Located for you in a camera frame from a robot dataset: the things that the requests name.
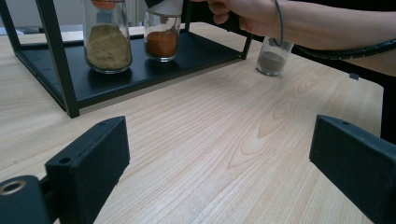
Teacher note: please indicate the black metal two-tier rack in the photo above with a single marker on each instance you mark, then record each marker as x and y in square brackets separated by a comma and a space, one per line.
[155, 74]

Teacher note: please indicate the glass jar of grey spice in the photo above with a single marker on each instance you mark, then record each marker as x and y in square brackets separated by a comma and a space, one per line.
[272, 60]

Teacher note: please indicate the glass jar of orange spice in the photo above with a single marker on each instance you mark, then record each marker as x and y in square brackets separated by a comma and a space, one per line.
[162, 40]

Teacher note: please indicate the glass jar of tan spice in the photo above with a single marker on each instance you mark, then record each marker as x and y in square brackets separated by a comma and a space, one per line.
[107, 46]

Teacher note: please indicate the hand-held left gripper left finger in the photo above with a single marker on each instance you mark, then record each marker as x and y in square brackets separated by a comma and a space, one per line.
[90, 165]

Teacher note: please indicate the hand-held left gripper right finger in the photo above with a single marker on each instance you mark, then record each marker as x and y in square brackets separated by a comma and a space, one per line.
[358, 165]

